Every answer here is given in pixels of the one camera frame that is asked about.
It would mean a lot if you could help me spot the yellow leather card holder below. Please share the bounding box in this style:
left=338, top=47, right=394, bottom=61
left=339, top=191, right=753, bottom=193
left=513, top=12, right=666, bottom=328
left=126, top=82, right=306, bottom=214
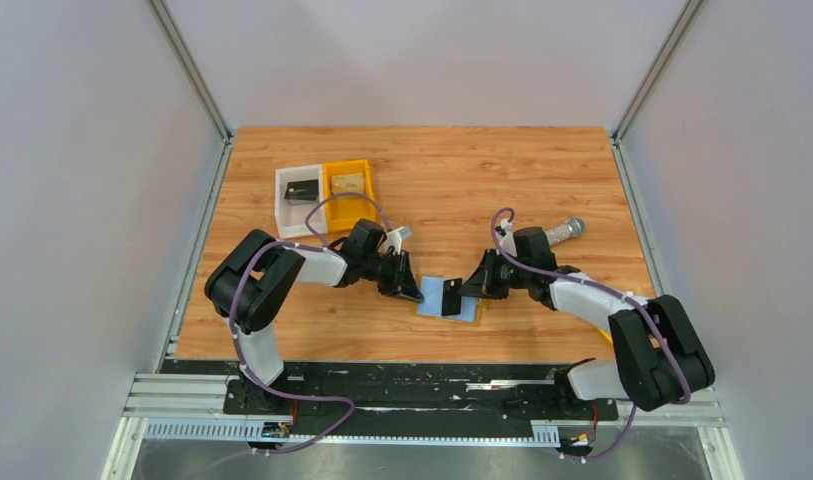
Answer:
left=412, top=276, right=488, bottom=326

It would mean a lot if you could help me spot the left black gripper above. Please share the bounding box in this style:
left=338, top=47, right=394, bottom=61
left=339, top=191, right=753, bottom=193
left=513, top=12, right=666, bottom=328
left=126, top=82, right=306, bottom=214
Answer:
left=361, top=250, right=424, bottom=303

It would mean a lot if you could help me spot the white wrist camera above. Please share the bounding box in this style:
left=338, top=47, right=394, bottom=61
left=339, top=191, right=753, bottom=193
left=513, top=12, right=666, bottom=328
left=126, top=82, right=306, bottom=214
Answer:
left=381, top=226, right=412, bottom=254
left=495, top=219, right=517, bottom=257

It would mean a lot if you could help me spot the white plastic bin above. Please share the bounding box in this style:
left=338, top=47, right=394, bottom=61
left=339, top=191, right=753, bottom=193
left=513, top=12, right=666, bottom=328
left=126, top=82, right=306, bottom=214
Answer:
left=274, top=164, right=324, bottom=238

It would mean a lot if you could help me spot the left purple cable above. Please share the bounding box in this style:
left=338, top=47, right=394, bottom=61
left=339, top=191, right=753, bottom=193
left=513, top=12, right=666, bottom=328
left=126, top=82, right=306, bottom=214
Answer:
left=227, top=193, right=394, bottom=456

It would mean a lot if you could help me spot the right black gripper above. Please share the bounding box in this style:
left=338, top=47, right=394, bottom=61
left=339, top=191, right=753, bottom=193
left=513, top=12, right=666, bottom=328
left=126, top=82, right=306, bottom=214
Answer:
left=458, top=249, right=530, bottom=301

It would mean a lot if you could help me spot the yellow plastic bin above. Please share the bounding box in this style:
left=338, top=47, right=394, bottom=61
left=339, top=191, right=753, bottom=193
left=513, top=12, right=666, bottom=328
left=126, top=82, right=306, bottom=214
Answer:
left=322, top=159, right=379, bottom=233

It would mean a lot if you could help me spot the purple cable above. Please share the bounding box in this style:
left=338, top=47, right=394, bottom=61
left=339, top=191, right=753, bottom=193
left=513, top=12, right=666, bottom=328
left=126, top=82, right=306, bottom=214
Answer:
left=227, top=193, right=394, bottom=456
left=489, top=207, right=693, bottom=463

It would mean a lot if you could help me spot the yellow plastic tool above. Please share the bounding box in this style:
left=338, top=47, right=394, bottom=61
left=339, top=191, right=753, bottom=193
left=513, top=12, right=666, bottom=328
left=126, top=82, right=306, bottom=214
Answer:
left=596, top=328, right=614, bottom=345

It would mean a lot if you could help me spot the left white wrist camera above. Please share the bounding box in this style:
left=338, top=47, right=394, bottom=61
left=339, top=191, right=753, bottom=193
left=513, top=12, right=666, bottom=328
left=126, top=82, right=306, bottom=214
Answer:
left=381, top=226, right=412, bottom=254

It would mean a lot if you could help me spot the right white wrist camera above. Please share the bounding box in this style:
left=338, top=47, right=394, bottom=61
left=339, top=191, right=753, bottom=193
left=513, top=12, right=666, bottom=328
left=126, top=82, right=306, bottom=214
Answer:
left=495, top=219, right=517, bottom=257

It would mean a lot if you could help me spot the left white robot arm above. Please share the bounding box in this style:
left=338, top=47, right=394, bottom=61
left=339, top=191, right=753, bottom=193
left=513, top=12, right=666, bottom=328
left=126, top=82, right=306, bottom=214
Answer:
left=204, top=218, right=424, bottom=413

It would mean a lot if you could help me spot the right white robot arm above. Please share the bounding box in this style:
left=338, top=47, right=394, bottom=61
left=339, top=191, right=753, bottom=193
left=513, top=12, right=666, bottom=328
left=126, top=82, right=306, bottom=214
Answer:
left=458, top=227, right=716, bottom=418

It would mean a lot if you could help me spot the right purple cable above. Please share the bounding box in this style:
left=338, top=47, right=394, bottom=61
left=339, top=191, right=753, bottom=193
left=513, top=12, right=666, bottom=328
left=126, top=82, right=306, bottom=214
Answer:
left=489, top=207, right=693, bottom=463

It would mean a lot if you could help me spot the glitter silver microphone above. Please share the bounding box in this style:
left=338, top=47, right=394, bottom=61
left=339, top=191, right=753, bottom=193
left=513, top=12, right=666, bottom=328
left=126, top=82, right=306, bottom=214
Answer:
left=544, top=217, right=585, bottom=247

